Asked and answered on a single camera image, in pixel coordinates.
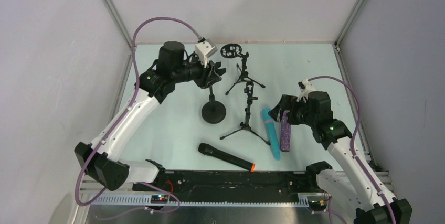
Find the round base clip mic stand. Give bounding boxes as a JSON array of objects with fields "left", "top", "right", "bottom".
[{"left": 201, "top": 86, "right": 226, "bottom": 124}]

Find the black microphone orange end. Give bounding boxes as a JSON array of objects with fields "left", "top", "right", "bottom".
[{"left": 198, "top": 143, "right": 256, "bottom": 172}]

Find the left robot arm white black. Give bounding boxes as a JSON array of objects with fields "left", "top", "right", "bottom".
[{"left": 74, "top": 40, "right": 226, "bottom": 191}]

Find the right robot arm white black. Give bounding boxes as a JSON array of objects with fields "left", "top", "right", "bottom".
[{"left": 268, "top": 91, "right": 412, "bottom": 223}]

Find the tripod stand with double clamp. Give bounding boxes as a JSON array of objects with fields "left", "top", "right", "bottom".
[{"left": 219, "top": 81, "right": 271, "bottom": 146}]

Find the purple glitter microphone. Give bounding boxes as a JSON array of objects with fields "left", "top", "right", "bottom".
[{"left": 280, "top": 110, "right": 291, "bottom": 152}]

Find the teal blue microphone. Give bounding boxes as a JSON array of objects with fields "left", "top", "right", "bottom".
[{"left": 261, "top": 107, "right": 281, "bottom": 161}]

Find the tripod stand with shock mount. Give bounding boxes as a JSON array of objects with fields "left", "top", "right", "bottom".
[{"left": 220, "top": 43, "right": 266, "bottom": 95}]

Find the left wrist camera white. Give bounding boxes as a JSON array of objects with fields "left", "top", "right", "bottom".
[{"left": 194, "top": 38, "right": 217, "bottom": 68}]

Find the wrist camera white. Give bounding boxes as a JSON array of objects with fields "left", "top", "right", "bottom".
[
  {"left": 194, "top": 38, "right": 217, "bottom": 68},
  {"left": 297, "top": 79, "right": 316, "bottom": 102}
]

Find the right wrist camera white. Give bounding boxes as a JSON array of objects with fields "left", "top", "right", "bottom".
[{"left": 297, "top": 79, "right": 316, "bottom": 102}]

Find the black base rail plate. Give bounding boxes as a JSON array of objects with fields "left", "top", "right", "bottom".
[{"left": 152, "top": 170, "right": 322, "bottom": 204}]

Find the left aluminium frame post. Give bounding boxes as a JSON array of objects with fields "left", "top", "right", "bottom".
[{"left": 87, "top": 0, "right": 135, "bottom": 50}]

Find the aluminium frame post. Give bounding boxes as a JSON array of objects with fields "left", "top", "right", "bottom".
[
  {"left": 334, "top": 0, "right": 367, "bottom": 52},
  {"left": 87, "top": 0, "right": 135, "bottom": 50}
]

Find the right aluminium frame post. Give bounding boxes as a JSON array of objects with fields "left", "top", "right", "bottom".
[{"left": 334, "top": 0, "right": 367, "bottom": 52}]

